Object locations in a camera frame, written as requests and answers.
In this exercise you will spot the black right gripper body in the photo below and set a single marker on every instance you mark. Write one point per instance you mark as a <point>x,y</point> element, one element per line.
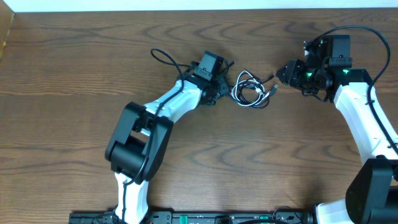
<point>302,77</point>

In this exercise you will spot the cardboard box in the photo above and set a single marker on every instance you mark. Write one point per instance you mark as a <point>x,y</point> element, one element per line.
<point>6,20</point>

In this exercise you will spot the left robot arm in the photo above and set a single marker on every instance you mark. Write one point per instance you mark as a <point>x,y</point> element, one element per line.
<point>137,145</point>

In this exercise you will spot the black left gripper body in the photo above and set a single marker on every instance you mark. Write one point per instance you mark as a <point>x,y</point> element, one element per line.
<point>222,86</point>

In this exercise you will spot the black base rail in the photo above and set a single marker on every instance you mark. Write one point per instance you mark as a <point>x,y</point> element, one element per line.
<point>167,217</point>

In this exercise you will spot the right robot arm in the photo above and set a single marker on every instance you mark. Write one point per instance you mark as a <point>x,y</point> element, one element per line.
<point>370,198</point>

